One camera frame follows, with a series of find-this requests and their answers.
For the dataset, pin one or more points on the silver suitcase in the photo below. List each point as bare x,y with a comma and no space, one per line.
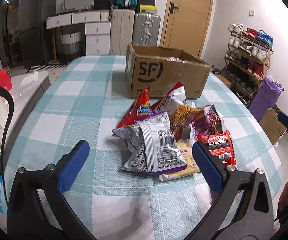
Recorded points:
144,27

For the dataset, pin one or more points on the group of assorted shoes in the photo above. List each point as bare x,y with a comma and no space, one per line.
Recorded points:
255,67

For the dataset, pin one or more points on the grey oval hoop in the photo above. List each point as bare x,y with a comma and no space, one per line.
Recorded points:
66,0

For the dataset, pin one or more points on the white desk with drawers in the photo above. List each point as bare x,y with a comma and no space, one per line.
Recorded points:
96,37

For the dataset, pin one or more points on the wooden door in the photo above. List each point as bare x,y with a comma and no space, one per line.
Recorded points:
191,17

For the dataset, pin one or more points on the teal checked tablecloth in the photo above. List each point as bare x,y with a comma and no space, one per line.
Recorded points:
83,105

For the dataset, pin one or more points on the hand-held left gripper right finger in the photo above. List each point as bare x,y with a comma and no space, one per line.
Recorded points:
206,166

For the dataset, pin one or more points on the wooden shoe rack with shoes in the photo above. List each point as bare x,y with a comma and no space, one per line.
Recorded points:
266,59

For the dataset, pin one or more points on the purple rolled mat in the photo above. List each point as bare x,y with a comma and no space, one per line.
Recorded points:
266,100

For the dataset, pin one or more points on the red paper bag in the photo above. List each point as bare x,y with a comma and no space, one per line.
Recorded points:
2,80

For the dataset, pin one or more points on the dark glass cabinet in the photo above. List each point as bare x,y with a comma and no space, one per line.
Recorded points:
8,35

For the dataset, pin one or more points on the orange noodle snack bag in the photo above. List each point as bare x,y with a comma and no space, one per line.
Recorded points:
184,117

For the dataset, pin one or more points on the small red snack packet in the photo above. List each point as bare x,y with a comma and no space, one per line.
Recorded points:
219,146

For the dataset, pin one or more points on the yellow black shoe box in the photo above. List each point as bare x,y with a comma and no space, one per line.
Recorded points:
146,8

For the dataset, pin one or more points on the purple snack bag silver back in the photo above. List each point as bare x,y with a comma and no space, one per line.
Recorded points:
156,145

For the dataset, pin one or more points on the grey white laundry basket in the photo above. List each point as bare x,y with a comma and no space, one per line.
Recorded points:
70,42

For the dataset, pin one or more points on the dark purple cartoon snack bag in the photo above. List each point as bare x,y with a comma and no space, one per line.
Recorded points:
209,122

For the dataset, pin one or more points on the cream suitcase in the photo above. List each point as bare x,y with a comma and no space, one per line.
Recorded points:
121,30

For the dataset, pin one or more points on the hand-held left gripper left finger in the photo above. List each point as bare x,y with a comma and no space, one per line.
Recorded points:
75,166

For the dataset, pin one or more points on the white red-edged snack bag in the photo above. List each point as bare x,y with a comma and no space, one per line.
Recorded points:
174,97

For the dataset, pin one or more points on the brown cardboard box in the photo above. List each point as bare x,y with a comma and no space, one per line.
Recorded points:
159,75

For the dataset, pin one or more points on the white light switch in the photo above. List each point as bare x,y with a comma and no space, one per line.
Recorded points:
252,12

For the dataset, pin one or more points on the pale yellow biscuit packet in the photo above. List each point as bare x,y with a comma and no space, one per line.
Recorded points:
187,158

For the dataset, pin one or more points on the small brown cardboard carton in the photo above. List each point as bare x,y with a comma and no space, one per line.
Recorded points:
271,127

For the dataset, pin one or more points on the dark grey fridge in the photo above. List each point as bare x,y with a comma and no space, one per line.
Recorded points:
33,17

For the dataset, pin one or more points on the red blue-label snack bag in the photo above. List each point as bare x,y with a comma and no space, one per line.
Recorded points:
134,116

